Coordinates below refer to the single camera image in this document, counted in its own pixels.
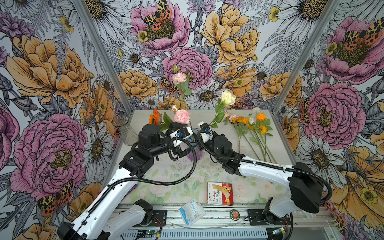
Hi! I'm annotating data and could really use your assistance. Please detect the pink snack packet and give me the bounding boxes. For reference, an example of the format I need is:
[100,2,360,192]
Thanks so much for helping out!
[128,184,138,193]

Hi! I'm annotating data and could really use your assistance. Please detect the pink carnation stem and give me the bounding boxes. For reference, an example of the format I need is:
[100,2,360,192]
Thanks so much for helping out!
[171,65,192,110]

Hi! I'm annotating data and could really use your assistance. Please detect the right aluminium corner post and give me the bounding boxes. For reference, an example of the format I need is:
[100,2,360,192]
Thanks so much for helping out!
[271,0,341,114]

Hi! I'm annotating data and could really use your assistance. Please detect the black corrugated cable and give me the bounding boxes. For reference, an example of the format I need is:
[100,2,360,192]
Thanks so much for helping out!
[195,130,333,205]
[59,136,198,232]

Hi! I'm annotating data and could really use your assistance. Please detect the white blue tissue pack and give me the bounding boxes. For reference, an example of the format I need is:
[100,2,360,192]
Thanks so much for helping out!
[179,199,206,227]

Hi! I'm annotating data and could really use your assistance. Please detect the right black corrugated cable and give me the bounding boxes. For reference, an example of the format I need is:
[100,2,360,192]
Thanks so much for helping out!
[195,130,333,205]

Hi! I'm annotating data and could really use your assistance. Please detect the pink clear plastic tube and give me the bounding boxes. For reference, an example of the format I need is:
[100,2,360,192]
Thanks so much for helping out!
[302,211,317,220]

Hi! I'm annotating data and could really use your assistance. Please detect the slotted white cable duct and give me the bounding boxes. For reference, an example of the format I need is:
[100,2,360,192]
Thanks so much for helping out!
[117,228,269,240]

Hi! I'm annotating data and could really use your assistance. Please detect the orange gerbera flower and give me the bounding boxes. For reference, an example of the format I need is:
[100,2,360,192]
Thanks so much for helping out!
[149,109,174,131]

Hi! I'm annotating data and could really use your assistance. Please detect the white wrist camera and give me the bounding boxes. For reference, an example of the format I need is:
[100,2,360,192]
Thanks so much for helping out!
[198,122,214,144]
[170,127,193,147]

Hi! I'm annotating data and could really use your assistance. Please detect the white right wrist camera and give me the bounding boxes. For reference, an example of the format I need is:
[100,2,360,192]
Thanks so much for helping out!
[198,122,214,144]

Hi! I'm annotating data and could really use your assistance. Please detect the left aluminium corner post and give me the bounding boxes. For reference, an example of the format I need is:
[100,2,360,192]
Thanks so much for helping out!
[74,1,134,116]

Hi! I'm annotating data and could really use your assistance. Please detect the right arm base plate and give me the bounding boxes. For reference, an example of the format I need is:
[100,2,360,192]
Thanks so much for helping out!
[244,209,291,226]

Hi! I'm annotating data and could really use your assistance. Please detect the orange yellow flower stems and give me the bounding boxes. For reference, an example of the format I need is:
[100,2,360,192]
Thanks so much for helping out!
[224,113,277,164]

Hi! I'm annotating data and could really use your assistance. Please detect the left black corrugated cable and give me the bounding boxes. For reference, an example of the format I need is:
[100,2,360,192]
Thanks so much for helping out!
[59,136,198,232]

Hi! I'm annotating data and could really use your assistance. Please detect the aluminium corner post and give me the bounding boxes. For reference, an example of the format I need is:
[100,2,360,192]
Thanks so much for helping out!
[74,1,134,116]
[271,0,341,114]

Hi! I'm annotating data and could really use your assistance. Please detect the cream white rose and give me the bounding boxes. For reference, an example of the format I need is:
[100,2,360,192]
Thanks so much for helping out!
[209,91,236,129]

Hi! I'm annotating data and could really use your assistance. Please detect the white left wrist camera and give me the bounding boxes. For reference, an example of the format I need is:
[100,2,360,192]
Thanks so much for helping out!
[170,127,193,147]

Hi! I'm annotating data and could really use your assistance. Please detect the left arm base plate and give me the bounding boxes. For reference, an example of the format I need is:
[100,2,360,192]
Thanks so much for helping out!
[143,210,168,227]

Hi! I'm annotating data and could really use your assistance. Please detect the blue purple glass vase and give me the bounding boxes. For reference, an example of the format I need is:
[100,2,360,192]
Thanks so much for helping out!
[184,128,200,162]

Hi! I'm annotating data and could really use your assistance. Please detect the red bandage box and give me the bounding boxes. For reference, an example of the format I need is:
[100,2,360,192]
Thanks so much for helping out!
[207,182,234,206]

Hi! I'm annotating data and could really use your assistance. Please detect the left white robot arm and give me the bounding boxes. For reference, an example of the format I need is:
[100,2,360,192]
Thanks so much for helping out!
[57,123,197,240]

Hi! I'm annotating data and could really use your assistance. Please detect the clear ribbed glass vase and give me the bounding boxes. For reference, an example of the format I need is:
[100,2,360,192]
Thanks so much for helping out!
[113,115,138,146]

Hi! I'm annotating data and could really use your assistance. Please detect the pink rose flower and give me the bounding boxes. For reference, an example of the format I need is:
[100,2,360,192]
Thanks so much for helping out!
[172,105,191,125]

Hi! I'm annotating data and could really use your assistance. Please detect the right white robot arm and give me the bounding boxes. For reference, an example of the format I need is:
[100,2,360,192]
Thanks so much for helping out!
[198,133,325,224]

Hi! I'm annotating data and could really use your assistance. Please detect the small green circuit board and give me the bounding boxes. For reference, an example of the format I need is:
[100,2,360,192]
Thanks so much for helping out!
[137,229,159,237]

